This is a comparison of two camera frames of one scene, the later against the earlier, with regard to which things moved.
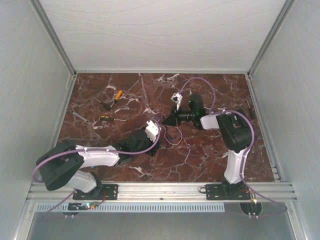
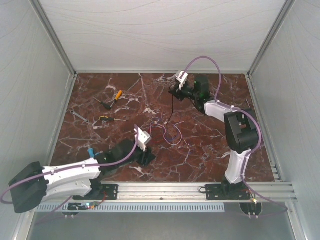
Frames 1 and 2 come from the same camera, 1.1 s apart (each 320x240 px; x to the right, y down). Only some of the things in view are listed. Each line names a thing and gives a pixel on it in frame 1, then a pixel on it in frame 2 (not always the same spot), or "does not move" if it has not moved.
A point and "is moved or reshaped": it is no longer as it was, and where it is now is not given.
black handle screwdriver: x=107 y=106 does not move
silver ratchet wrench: x=72 y=112 does not move
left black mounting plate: x=100 y=192 does not move
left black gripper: x=153 y=151 -> x=147 y=157
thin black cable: x=165 y=124 is moved or reshaped
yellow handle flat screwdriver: x=118 y=95 does not move
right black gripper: x=173 y=119 -> x=177 y=93
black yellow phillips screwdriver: x=108 y=118 does not move
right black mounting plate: x=227 y=192 does not move
